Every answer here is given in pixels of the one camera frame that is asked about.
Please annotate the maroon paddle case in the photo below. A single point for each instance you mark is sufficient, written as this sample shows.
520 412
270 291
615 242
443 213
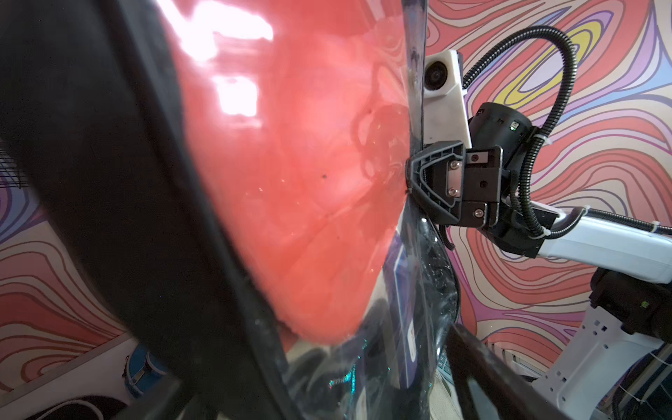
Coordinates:
91 112

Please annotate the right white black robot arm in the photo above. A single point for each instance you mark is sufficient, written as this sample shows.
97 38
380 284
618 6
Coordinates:
629 315

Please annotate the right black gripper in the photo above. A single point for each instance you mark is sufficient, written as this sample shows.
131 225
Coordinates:
434 177

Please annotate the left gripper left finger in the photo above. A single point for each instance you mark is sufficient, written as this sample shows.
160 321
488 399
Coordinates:
169 399

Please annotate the clear packaged red paddle set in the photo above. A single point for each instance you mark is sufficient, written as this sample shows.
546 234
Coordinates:
300 118

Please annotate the blue paddle case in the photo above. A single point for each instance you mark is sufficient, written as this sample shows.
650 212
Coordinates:
142 371

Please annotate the teal calculator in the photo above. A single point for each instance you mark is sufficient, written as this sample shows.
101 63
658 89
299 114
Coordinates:
444 369

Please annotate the black paddle case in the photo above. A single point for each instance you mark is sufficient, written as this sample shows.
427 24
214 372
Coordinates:
89 407

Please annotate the back black wire basket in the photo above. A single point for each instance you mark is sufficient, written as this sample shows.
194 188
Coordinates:
10 174

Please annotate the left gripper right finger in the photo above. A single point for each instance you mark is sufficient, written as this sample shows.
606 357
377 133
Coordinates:
486 387

